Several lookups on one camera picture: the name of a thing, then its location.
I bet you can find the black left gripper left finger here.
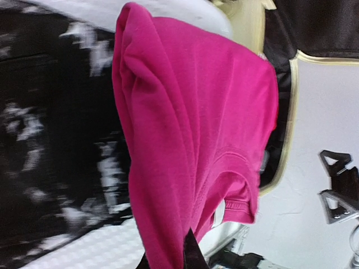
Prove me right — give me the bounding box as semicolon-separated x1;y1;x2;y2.
136;254;150;269

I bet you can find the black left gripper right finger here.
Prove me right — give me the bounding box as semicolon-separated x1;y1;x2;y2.
183;229;209;269

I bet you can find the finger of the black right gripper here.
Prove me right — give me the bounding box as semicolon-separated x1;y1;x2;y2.
319;150;358;179
318;189;358;224

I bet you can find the black and white patterned garment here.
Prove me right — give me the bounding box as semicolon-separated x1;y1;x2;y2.
1;1;132;268

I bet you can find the pale yellow hard-shell suitcase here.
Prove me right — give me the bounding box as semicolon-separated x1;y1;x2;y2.
214;1;358;194

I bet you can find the red shirt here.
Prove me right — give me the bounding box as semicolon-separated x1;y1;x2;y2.
112;2;279;268

